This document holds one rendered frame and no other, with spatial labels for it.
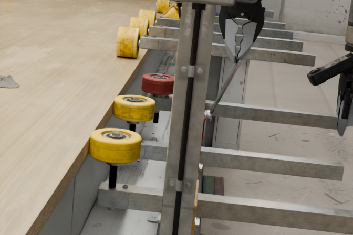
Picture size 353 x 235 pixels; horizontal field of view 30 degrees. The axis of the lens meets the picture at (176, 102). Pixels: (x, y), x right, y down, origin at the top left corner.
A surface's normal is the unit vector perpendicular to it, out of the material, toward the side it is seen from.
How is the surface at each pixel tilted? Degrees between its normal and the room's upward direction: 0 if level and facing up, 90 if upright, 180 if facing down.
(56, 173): 0
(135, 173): 0
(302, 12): 90
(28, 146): 0
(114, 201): 90
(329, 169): 90
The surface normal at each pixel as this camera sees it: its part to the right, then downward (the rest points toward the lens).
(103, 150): -0.33, 0.18
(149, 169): 0.10, -0.97
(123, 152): 0.43, 0.26
